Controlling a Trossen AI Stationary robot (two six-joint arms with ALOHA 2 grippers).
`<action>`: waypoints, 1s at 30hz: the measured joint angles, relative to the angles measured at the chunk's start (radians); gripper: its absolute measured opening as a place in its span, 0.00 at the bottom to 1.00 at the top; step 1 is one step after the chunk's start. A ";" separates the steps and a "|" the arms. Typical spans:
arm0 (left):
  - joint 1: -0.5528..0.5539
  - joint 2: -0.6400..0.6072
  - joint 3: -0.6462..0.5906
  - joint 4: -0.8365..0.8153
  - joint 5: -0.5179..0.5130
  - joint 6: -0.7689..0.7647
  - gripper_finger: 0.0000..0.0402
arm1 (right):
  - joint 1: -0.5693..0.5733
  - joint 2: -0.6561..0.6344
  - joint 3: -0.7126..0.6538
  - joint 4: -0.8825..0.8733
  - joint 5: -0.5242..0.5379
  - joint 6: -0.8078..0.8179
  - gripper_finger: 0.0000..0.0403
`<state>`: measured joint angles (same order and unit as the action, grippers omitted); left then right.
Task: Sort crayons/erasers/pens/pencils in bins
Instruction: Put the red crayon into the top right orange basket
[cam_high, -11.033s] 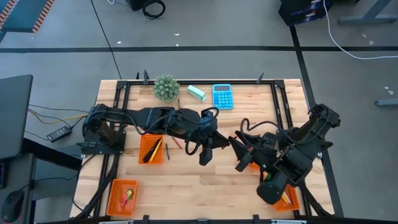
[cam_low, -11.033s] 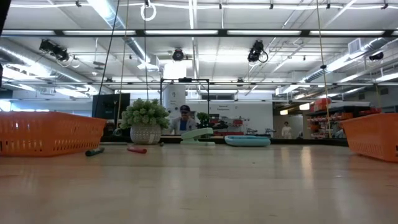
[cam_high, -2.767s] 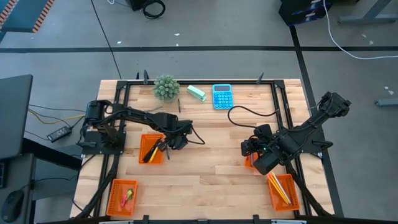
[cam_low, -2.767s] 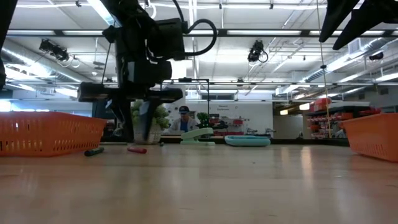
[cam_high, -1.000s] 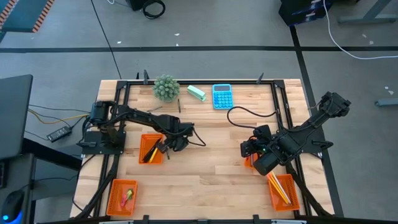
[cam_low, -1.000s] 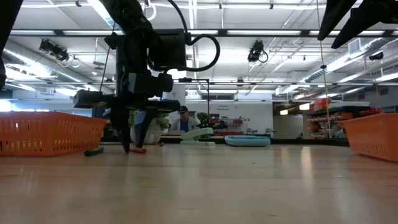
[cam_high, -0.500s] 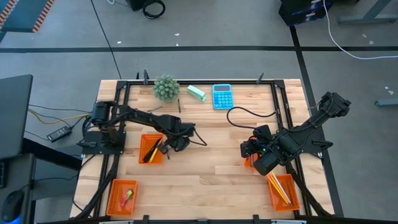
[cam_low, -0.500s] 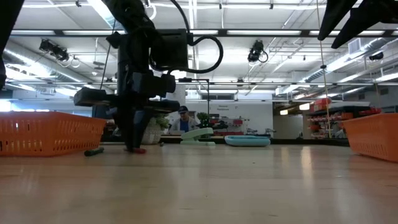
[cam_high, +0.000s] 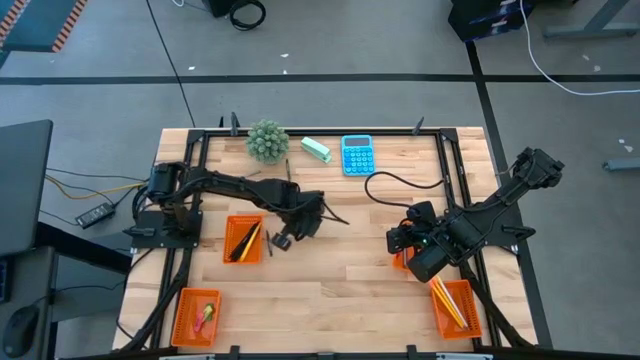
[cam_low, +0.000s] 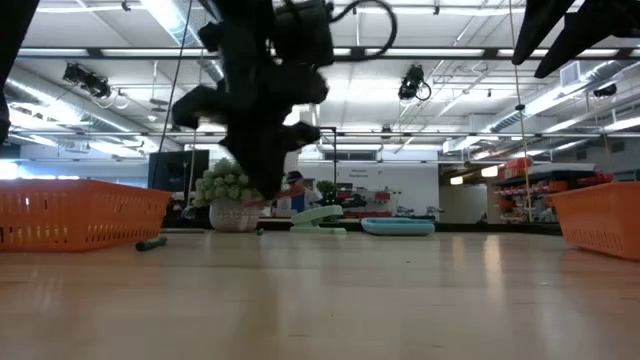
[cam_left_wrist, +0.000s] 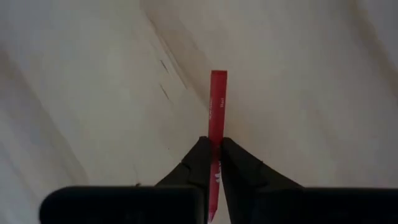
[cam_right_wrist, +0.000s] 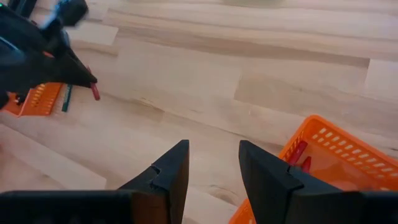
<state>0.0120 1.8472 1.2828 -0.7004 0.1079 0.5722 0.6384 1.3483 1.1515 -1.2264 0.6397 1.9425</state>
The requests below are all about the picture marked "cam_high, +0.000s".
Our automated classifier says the grey metal stand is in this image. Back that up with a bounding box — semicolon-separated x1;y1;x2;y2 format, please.
542;0;640;41

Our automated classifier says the grey metal foot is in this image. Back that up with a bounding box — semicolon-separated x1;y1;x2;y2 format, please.
602;158;640;174

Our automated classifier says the mint green stapler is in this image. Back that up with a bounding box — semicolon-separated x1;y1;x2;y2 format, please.
300;136;333;165

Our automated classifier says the small black box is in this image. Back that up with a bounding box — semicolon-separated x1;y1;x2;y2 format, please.
201;0;236;19

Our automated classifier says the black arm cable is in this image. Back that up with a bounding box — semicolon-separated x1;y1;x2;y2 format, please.
363;171;447;209
132;169;324;217

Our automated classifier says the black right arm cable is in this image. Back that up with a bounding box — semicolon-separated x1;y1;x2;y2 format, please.
363;171;447;209

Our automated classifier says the yellow highlighter marker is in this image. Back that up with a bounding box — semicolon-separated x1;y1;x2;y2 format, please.
238;224;263;263

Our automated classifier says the teal platform with hazard stripes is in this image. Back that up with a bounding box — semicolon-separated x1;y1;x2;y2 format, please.
0;0;89;54

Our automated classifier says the white pencil with yellow cap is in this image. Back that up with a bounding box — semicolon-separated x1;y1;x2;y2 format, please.
435;274;470;329

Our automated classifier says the black equipment case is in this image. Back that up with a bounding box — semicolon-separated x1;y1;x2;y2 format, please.
447;0;536;44

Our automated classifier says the white floor cable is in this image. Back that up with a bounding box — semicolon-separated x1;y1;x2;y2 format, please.
518;0;640;97

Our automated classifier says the black power adapter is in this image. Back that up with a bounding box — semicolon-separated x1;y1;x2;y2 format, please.
74;202;118;231

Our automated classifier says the orange perforated plastic bin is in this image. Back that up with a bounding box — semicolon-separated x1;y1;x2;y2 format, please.
171;287;222;349
428;277;484;342
222;214;265;265
392;219;417;272

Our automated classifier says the black desk monitor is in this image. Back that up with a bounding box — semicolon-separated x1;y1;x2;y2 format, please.
0;118;55;259

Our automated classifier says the black table frame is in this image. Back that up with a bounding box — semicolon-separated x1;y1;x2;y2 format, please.
149;127;501;360

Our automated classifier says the yellow floor wire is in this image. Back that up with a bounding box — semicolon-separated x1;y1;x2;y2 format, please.
43;167;147;202

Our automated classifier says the coiled black cable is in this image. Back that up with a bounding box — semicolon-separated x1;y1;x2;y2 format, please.
228;0;268;32

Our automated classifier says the black computer mouse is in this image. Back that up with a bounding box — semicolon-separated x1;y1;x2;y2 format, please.
1;304;42;359

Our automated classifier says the blue calculator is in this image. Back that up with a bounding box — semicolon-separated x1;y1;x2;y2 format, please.
340;133;377;178

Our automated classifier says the green succulent in white pot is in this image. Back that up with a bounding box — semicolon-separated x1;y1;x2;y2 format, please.
244;118;292;166

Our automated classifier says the grey desk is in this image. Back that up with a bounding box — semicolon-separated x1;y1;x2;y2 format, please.
0;244;59;360

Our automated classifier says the black pen with clip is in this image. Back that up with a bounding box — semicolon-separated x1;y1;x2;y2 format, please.
228;222;261;263

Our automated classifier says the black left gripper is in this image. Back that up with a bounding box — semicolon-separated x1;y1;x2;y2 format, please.
272;188;351;242

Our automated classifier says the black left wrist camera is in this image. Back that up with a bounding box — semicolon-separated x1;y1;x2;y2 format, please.
271;232;294;253

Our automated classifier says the black diagonal frame strut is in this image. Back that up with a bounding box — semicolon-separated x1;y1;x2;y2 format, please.
119;248;201;352
457;259;532;349

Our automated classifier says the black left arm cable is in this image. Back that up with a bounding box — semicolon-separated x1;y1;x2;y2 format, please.
132;169;324;217

